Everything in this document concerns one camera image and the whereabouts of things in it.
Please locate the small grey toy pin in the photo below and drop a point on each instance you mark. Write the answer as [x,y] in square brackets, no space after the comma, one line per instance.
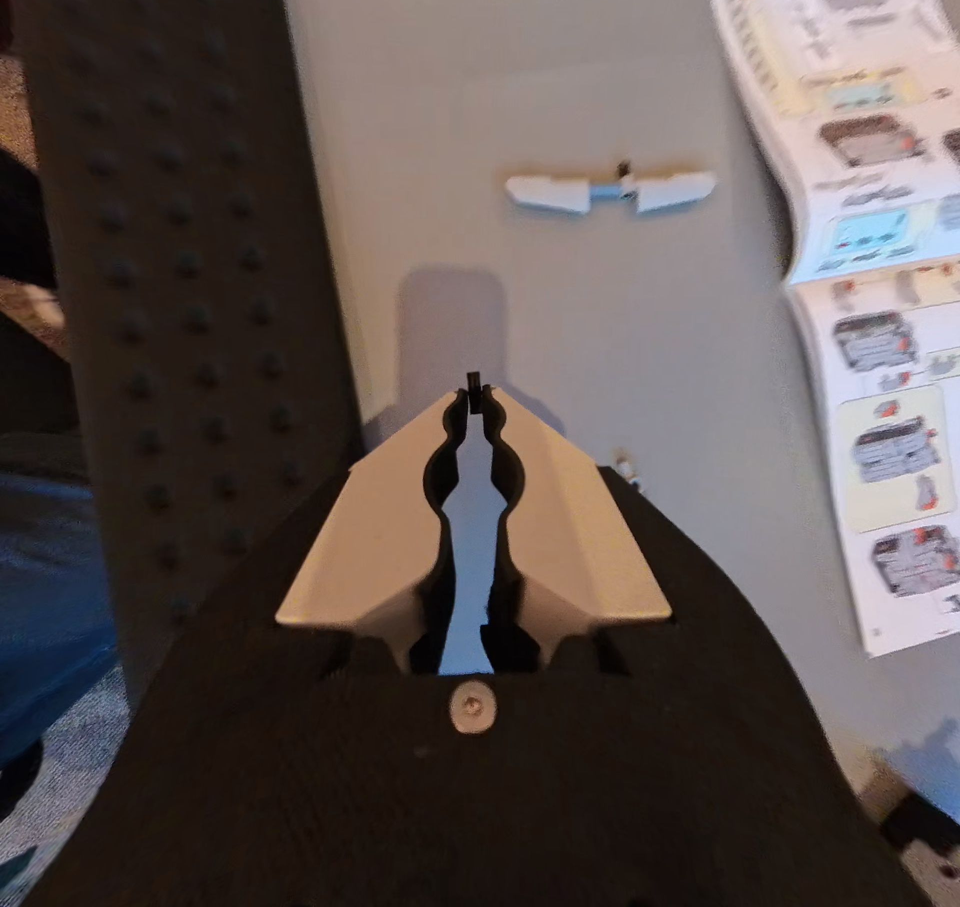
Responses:
[626,466]

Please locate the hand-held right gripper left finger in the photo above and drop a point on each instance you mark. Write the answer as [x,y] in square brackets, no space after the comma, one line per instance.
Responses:
[360,547]

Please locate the grey desk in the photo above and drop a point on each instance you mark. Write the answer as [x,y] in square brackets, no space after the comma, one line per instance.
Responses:
[450,97]

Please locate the black wrist rest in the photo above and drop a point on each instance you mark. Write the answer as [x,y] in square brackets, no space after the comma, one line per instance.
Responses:
[172,247]

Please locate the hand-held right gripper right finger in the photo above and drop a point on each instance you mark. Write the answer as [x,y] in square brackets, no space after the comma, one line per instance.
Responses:
[585,547]

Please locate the instruction booklet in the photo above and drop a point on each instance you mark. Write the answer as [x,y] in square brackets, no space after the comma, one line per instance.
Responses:
[862,247]

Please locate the black toy pin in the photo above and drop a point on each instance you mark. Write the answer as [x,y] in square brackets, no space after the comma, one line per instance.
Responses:
[473,386]

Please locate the grey toy wing assembly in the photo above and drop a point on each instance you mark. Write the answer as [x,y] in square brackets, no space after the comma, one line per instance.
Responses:
[547,194]

